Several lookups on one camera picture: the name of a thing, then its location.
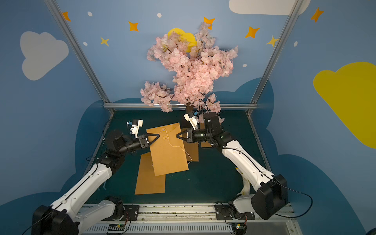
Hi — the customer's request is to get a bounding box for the brown kraft envelope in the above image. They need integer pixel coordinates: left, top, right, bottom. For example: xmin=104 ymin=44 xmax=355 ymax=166
xmin=135 ymin=152 xmax=165 ymax=195
xmin=146 ymin=123 xmax=189 ymax=176
xmin=183 ymin=141 xmax=199 ymax=162

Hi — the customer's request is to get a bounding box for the brown kraft file bag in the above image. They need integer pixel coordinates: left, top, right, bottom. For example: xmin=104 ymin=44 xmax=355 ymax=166
xmin=200 ymin=123 xmax=212 ymax=148

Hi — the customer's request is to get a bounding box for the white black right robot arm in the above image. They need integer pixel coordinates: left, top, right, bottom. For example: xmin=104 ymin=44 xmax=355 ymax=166
xmin=176 ymin=112 xmax=288 ymax=220

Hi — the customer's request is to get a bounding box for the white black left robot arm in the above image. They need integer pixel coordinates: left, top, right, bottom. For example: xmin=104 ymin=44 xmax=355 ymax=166
xmin=30 ymin=131 xmax=160 ymax=235

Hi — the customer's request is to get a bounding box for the white yellow cloth strip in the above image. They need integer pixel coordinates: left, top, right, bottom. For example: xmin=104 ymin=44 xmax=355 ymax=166
xmin=236 ymin=167 xmax=251 ymax=196

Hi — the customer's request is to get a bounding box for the pink cherry blossom tree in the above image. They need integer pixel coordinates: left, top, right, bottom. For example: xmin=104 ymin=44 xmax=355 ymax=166
xmin=140 ymin=22 xmax=239 ymax=114

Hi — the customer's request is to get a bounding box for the left circuit board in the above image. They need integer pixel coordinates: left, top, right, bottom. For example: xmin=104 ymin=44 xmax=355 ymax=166
xmin=106 ymin=223 xmax=125 ymax=234

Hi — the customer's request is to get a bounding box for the circuit board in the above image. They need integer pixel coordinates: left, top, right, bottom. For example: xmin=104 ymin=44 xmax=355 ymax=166
xmin=231 ymin=223 xmax=247 ymax=235
xmin=106 ymin=223 xmax=125 ymax=234

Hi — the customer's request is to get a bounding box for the right circuit board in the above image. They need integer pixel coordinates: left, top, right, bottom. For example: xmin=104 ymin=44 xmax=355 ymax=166
xmin=231 ymin=223 xmax=247 ymax=235

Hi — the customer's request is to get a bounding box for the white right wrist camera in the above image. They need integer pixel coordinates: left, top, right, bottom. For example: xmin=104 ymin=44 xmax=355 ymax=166
xmin=184 ymin=112 xmax=199 ymax=130

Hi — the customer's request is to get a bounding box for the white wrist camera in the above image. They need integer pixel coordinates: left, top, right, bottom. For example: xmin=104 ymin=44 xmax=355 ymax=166
xmin=184 ymin=112 xmax=199 ymax=130
xmin=127 ymin=119 xmax=144 ymax=138

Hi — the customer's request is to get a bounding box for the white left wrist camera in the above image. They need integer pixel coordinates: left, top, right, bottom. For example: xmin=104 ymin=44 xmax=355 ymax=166
xmin=127 ymin=119 xmax=144 ymax=138

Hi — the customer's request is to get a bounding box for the aluminium back rail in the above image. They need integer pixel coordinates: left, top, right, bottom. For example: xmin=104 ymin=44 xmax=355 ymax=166
xmin=103 ymin=102 xmax=258 ymax=111

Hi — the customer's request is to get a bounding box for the aluminium left corner post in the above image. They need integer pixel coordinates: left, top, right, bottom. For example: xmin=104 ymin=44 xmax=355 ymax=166
xmin=44 ymin=0 xmax=110 ymax=104

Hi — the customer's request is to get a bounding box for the aluminium corner post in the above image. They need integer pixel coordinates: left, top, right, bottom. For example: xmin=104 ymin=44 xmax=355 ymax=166
xmin=246 ymin=0 xmax=305 ymax=117
xmin=44 ymin=0 xmax=110 ymax=104

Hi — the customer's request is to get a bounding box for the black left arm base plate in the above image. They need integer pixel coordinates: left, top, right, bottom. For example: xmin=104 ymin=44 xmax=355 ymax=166
xmin=103 ymin=205 xmax=140 ymax=221

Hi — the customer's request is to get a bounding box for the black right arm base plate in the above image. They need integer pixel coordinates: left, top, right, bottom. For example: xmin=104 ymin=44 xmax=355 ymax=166
xmin=213 ymin=203 xmax=255 ymax=221

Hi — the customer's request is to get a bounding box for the aluminium front rail frame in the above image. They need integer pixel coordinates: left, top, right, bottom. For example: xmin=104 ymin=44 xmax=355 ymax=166
xmin=79 ymin=203 xmax=303 ymax=235

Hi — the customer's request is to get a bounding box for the aluminium right corner post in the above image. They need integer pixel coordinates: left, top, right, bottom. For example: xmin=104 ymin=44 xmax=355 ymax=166
xmin=246 ymin=0 xmax=305 ymax=117

